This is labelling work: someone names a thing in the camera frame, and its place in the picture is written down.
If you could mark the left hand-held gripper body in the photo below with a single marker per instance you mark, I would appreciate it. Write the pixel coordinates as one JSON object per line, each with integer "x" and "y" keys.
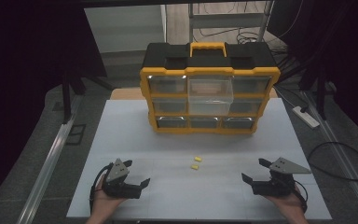
{"x": 118, "y": 183}

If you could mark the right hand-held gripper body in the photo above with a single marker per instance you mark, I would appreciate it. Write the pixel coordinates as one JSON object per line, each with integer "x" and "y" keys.
{"x": 276, "y": 186}

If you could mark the small yellow plug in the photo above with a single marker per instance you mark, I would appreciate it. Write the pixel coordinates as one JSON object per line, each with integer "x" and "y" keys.
{"x": 198, "y": 159}
{"x": 194, "y": 167}

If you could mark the clear plastic drawer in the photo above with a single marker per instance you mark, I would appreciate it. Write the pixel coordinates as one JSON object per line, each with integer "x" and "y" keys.
{"x": 210, "y": 99}

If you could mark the yellow and black drawer organizer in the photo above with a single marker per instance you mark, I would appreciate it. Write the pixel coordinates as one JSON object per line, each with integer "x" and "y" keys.
{"x": 208, "y": 70}

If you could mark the person's right hand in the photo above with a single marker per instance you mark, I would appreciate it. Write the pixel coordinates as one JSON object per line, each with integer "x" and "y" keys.
{"x": 290, "y": 203}

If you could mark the person's left hand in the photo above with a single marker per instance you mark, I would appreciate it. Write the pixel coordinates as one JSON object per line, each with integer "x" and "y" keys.
{"x": 104, "y": 203}

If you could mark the white power strip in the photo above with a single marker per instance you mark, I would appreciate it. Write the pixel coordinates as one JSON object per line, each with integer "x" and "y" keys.
{"x": 306, "y": 117}

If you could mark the wooden board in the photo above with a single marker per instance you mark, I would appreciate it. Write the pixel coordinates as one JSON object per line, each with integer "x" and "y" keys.
{"x": 127, "y": 94}

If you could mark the black stand legs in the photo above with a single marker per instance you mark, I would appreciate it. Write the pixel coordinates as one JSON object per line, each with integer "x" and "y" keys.
{"x": 321, "y": 96}
{"x": 66, "y": 96}

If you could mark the white board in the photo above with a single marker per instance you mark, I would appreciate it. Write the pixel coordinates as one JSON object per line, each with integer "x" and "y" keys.
{"x": 124, "y": 28}

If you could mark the metal floor rail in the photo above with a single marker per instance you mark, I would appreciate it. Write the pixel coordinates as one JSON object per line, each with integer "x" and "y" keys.
{"x": 341, "y": 155}
{"x": 48, "y": 168}

